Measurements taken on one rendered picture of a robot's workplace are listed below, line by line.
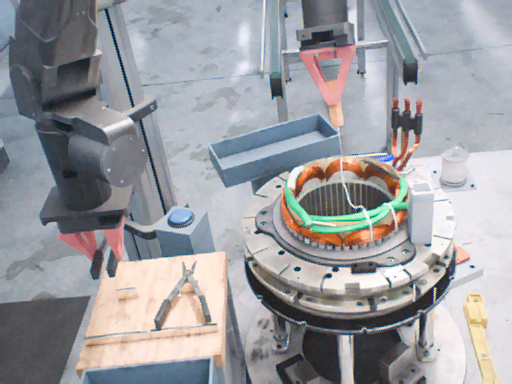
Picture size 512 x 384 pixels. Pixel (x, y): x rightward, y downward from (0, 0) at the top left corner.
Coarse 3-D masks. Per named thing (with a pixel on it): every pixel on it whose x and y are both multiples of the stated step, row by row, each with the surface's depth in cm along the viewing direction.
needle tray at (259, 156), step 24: (312, 120) 125; (216, 144) 121; (240, 144) 123; (264, 144) 125; (288, 144) 124; (312, 144) 116; (336, 144) 118; (216, 168) 118; (240, 168) 113; (264, 168) 115; (288, 168) 117
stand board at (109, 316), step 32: (192, 256) 93; (224, 256) 92; (160, 288) 88; (224, 288) 86; (96, 320) 84; (128, 320) 83; (192, 320) 82; (224, 320) 82; (96, 352) 79; (128, 352) 79; (160, 352) 78; (192, 352) 77; (224, 352) 79
